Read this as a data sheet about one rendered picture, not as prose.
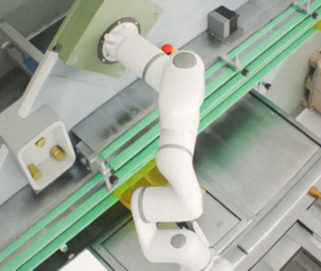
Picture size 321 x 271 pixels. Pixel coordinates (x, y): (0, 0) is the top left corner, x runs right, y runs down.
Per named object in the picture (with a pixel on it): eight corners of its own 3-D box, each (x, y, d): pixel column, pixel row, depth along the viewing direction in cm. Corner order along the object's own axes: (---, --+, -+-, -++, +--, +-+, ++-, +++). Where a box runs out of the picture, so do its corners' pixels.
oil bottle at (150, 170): (126, 162, 178) (169, 200, 168) (124, 153, 173) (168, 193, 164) (138, 152, 180) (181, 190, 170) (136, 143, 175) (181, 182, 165)
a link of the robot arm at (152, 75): (144, 91, 138) (185, 126, 131) (139, 59, 127) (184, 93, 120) (170, 72, 141) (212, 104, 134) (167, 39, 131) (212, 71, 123)
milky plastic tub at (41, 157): (22, 176, 161) (37, 193, 157) (1, 137, 143) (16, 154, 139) (62, 145, 167) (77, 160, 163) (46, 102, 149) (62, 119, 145)
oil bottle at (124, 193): (101, 183, 174) (143, 223, 164) (98, 175, 170) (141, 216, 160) (113, 173, 176) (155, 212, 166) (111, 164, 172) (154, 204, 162)
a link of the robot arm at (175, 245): (216, 214, 131) (163, 215, 137) (189, 177, 115) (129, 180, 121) (208, 272, 123) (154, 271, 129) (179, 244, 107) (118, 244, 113)
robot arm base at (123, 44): (87, 55, 137) (123, 85, 130) (108, 16, 132) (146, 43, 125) (122, 61, 149) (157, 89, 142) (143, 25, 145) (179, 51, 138)
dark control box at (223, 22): (207, 28, 188) (223, 39, 184) (207, 13, 182) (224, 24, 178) (221, 19, 191) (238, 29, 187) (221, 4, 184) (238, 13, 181)
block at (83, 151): (79, 162, 169) (92, 175, 166) (73, 146, 161) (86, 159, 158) (86, 156, 170) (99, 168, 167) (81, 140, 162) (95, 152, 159)
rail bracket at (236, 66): (216, 60, 181) (243, 80, 175) (216, 46, 175) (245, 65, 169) (223, 55, 182) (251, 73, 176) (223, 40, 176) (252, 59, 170)
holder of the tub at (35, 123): (26, 183, 165) (39, 198, 162) (1, 136, 143) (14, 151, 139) (64, 153, 171) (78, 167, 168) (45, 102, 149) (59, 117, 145)
